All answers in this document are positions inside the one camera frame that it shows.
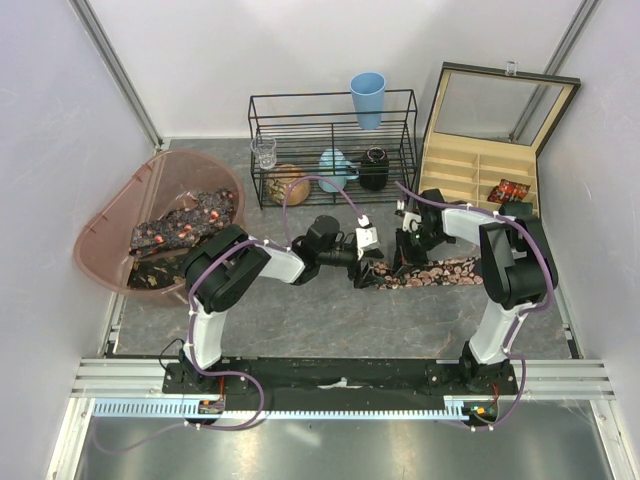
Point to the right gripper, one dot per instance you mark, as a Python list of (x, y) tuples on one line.
[(405, 258)]

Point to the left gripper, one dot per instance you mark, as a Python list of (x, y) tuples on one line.
[(370, 278)]

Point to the black floral rose tie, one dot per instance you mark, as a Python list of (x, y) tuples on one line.
[(449, 272)]

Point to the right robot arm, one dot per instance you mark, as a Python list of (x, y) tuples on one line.
[(516, 265)]

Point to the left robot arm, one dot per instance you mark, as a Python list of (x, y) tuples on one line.
[(220, 272)]

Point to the black cup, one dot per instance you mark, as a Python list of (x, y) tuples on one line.
[(374, 169)]

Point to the light blue mug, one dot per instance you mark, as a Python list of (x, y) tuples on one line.
[(337, 169)]

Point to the brown ceramic bowl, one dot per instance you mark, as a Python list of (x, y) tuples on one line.
[(281, 182)]

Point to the rolled dark green tie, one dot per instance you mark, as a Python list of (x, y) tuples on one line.
[(516, 209)]

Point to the rolled red patterned tie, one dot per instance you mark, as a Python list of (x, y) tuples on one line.
[(508, 191)]

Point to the wooden tie storage box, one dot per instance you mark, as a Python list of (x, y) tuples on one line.
[(489, 125)]

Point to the clear drinking glass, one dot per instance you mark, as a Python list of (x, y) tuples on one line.
[(264, 150)]

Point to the dark floral tie in basket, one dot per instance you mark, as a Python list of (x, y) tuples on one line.
[(186, 227)]

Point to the tall blue plastic cup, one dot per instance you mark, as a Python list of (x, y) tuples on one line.
[(367, 91)]

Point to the brown paisley tie in basket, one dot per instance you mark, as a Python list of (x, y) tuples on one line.
[(155, 274)]

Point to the pink plastic basket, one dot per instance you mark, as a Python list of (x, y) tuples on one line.
[(168, 182)]

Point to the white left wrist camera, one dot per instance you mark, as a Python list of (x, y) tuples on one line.
[(366, 236)]

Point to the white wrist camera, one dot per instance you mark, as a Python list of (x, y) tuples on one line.
[(366, 236), (411, 221)]

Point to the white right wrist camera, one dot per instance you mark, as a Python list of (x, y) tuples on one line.
[(411, 221)]

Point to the black wire rack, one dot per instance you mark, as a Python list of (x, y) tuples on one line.
[(306, 124)]

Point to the grey slotted cable duct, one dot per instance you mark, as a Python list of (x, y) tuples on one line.
[(195, 409)]

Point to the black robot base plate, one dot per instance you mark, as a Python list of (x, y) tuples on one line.
[(342, 382)]

